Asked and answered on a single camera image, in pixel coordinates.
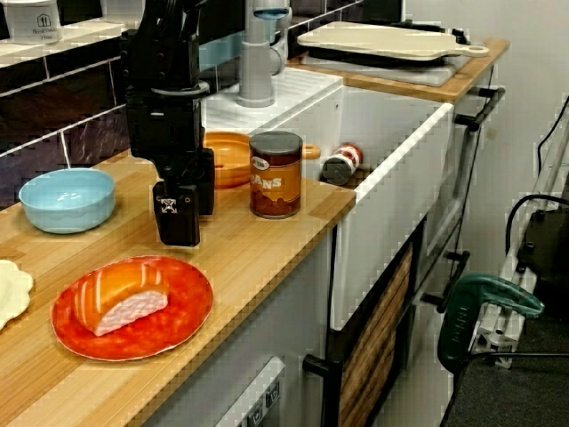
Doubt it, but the cream scalloped plate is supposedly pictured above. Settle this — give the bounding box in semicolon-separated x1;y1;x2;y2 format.
0;259;36;331

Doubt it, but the aluminium extrusion frame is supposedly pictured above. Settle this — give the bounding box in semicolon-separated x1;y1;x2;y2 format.
470;128;569;368

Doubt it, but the black device box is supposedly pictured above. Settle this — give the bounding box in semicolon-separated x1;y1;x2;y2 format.
515;206;569;312

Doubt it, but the red round plate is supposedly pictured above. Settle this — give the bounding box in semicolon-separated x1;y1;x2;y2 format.
51;255;214;362

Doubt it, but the white toy sink unit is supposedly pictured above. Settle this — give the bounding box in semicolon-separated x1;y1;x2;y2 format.
202;66;455;333

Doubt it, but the white black toy hob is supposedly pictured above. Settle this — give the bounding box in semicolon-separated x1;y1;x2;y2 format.
301;44;466;88

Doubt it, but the white toy kitchen cabinet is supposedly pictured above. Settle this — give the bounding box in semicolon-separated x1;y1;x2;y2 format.
141;61;501;427

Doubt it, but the orange beans toy can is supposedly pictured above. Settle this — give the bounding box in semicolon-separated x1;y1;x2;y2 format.
248;130;304;220
321;141;365;186

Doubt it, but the green power drill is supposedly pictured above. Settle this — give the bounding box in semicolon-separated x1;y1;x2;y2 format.
437;271;546;370

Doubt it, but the white labelled jar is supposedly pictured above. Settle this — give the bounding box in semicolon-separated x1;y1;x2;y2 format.
2;0;64;45

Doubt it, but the salmon sushi toy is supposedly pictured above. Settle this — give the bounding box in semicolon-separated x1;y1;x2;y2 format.
71;261;172;337

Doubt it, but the looped black cable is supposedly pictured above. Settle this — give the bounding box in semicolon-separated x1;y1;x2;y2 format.
505;192;569;250

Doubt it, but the grey toy faucet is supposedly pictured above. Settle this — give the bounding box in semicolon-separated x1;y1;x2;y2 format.
235;0;293;108

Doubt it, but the cream cutting board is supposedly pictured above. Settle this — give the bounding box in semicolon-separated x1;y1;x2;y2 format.
296;20;491;62

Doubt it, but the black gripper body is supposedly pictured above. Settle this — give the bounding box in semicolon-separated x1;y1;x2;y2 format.
125;87;205;184

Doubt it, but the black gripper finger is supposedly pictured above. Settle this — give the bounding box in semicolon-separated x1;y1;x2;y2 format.
197;147;218;219
152;181;202;248

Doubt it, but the plain white jar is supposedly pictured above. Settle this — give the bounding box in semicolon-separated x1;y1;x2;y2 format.
100;0;134;26

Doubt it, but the light blue bowl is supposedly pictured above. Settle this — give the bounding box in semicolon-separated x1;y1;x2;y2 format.
18;167;117;235

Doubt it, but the black cabinet handle bar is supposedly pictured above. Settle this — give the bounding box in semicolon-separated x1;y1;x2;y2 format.
437;251;471;315
303;353;343;427
453;86;507;133

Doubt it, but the orange toy frying pan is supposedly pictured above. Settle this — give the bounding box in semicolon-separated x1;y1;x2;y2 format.
203;131;321;190

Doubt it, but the wooden slat crate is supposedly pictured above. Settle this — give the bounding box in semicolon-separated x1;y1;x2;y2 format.
340;246;414;427

